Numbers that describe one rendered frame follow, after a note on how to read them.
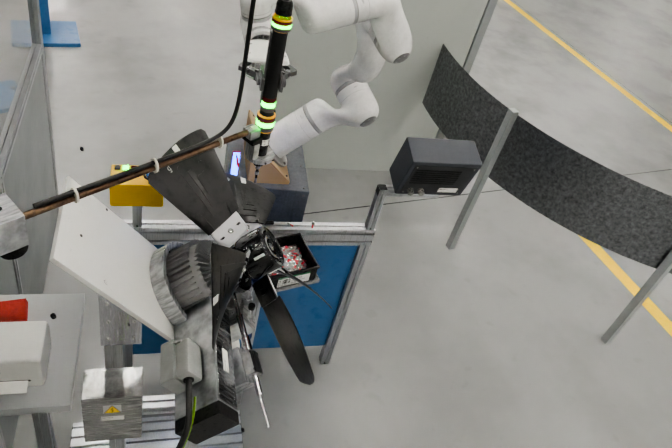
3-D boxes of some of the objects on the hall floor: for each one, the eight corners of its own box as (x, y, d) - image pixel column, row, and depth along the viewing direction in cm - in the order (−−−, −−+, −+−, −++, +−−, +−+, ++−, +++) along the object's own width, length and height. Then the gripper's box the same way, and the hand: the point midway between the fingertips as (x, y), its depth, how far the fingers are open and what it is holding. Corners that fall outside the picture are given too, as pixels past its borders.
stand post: (111, 503, 215) (101, 293, 143) (113, 478, 222) (104, 264, 149) (125, 501, 216) (121, 292, 144) (126, 476, 223) (123, 264, 151)
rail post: (320, 364, 278) (360, 245, 229) (318, 356, 281) (358, 237, 232) (328, 363, 279) (370, 245, 230) (327, 356, 282) (367, 237, 233)
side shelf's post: (48, 497, 212) (20, 359, 160) (50, 485, 215) (23, 347, 163) (60, 496, 213) (37, 359, 161) (62, 484, 216) (39, 346, 164)
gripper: (229, 28, 142) (236, 67, 129) (298, 35, 147) (311, 74, 134) (226, 57, 147) (232, 97, 134) (293, 63, 152) (305, 103, 138)
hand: (270, 81), depth 135 cm, fingers closed on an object, 4 cm apart
